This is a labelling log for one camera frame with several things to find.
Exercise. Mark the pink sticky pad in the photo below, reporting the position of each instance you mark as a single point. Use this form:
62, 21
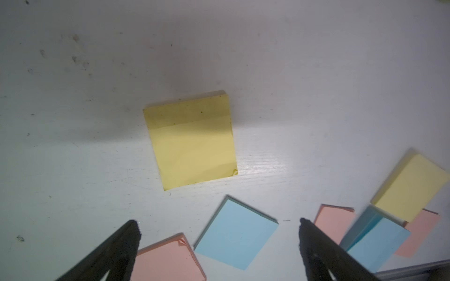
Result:
171, 259
419, 229
334, 221

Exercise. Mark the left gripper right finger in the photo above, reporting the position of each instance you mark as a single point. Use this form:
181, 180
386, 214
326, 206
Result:
324, 260

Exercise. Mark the pink sticky pad middle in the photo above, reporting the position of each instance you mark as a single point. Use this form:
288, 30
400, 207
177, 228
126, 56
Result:
334, 221

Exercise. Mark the pink sticky pad right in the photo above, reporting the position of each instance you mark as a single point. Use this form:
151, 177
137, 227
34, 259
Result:
419, 229

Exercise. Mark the blue sticky pad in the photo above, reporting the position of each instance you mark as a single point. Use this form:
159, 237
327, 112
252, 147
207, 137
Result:
373, 239
235, 234

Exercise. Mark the blue sticky pad middle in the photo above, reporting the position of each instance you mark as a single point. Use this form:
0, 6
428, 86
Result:
373, 239

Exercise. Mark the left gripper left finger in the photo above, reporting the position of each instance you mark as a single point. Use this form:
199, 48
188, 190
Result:
114, 259

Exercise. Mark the blue sticky pad left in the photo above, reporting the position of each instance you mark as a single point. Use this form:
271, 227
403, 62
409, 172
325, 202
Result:
235, 234

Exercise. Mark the yellow sticky pad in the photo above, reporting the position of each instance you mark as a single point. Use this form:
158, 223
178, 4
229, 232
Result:
192, 140
410, 186

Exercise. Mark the pink sticky pad left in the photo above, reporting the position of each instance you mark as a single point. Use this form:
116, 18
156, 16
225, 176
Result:
171, 259

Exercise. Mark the aluminium front rail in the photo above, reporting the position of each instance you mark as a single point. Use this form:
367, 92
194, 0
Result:
435, 271

